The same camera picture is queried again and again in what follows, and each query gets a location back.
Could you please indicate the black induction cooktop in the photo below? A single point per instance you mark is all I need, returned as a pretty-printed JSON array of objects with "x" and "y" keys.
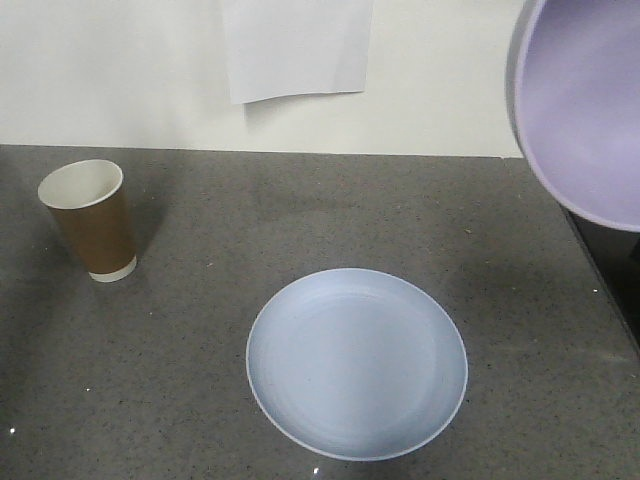
[{"x": 614, "y": 254}]

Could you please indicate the white paper sheet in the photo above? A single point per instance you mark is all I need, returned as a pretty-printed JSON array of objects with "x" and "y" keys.
[{"x": 302, "y": 47}]

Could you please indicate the brown paper cup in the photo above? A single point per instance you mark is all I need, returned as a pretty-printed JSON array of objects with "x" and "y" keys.
[{"x": 87, "y": 200}]

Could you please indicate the light blue plate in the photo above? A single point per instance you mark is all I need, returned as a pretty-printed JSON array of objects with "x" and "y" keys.
[{"x": 356, "y": 365}]

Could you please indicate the purple bowl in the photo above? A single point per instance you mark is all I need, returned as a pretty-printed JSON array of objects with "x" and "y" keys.
[{"x": 572, "y": 94}]

